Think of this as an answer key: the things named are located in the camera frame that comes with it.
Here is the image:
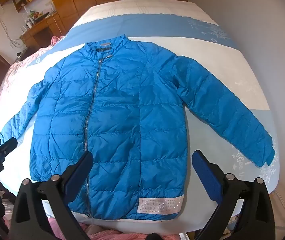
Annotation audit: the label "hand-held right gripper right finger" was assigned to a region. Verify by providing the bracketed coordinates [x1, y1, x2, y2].
[192, 150, 276, 240]

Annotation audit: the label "wooden desk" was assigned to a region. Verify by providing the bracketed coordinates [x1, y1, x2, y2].
[20, 10, 67, 51]

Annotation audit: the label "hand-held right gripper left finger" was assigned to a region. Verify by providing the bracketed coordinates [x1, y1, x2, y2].
[9, 152, 94, 240]

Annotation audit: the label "black laptop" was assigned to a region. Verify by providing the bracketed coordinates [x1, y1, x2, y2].
[34, 11, 51, 20]

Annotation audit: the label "blue and white bed cover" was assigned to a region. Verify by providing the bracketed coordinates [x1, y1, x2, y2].
[0, 0, 282, 233]

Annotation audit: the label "blue padded jacket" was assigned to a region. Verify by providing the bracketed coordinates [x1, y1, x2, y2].
[0, 35, 276, 221]

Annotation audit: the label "pink fuzzy clothing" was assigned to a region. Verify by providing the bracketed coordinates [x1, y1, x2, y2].
[79, 221, 184, 240]

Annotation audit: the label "wall cables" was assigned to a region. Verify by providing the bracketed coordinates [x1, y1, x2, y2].
[0, 5, 24, 49]

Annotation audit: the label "pink floral quilt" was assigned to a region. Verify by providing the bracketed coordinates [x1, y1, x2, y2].
[0, 35, 66, 145]

